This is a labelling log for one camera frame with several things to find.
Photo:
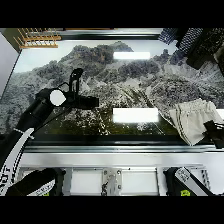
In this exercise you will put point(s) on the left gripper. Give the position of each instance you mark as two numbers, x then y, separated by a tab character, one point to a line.
87	102

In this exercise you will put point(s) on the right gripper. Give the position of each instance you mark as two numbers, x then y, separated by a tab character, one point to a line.
212	128

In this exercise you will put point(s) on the cream pants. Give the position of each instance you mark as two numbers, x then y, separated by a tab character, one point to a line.
191	120

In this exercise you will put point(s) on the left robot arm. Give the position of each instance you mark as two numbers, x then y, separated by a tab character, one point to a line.
31	116

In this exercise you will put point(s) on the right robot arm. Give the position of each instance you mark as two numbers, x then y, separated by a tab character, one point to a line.
186	182

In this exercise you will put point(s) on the brown clothes hanger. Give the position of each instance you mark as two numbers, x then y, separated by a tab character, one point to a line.
37	38

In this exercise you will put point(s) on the black dotted garment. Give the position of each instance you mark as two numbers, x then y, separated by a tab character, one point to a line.
188	40

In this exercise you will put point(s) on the blue checked garment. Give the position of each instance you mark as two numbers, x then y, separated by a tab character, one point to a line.
167	34

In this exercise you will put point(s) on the silver frame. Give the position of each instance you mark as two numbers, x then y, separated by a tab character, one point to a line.
133	156

